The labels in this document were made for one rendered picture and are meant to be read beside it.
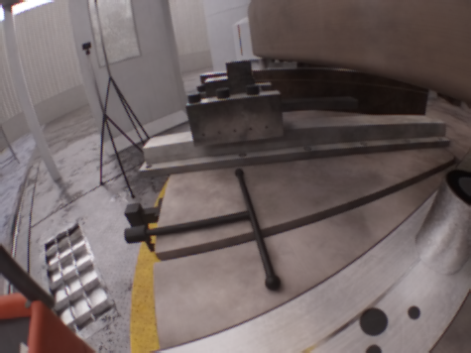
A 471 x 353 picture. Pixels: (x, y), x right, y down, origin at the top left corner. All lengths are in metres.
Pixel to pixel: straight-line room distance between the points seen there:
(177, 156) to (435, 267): 1.18
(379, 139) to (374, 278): 1.23
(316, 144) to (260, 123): 0.37
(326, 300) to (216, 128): 0.93
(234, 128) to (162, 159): 0.46
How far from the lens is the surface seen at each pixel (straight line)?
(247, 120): 1.04
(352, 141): 1.33
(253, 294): 0.65
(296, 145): 1.21
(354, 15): 0.43
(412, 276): 0.28
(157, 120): 3.16
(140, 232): 0.87
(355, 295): 0.24
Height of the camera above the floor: 0.89
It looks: 32 degrees down
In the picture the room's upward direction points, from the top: 9 degrees counter-clockwise
